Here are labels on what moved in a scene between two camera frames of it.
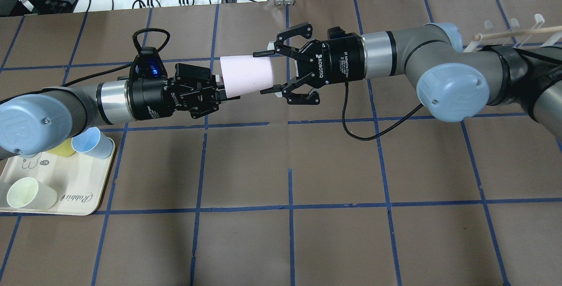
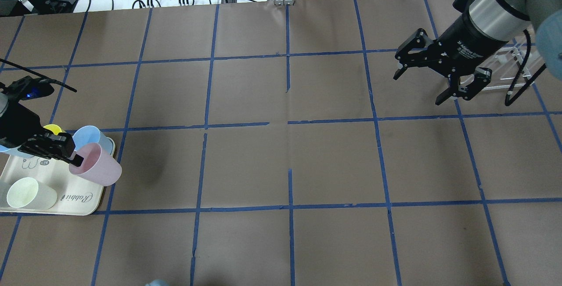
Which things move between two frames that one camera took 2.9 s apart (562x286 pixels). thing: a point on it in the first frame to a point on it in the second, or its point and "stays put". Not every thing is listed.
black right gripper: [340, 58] to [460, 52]
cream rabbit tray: [80, 181] stays put
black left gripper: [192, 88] to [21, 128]
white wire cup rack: [537, 28] to [526, 79]
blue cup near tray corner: [92, 142] stays put
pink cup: [242, 74] to [98, 166]
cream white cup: [26, 193] stays put
